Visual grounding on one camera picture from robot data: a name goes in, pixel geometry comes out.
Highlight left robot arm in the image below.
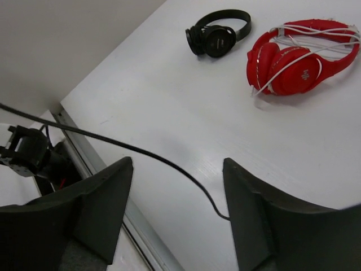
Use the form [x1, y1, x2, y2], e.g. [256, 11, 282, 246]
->
[1, 123, 47, 207]

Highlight left black headphones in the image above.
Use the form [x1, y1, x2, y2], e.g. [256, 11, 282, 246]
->
[185, 9, 252, 58]

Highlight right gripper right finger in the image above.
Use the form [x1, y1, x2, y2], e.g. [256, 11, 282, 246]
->
[223, 158, 360, 270]

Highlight aluminium rail front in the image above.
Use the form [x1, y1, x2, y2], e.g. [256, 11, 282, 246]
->
[52, 110, 181, 271]

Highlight white cable on red headphones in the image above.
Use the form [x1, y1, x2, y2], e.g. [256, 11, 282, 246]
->
[250, 23, 361, 98]

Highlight red headphones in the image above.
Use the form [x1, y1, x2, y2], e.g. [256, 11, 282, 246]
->
[246, 19, 360, 96]

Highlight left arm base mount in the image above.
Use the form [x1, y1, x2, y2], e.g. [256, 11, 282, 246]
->
[34, 140, 88, 196]

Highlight thin black headphone cable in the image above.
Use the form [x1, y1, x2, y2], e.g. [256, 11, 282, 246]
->
[0, 102, 231, 220]

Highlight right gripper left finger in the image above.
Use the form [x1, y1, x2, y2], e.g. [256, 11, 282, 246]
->
[1, 157, 133, 270]

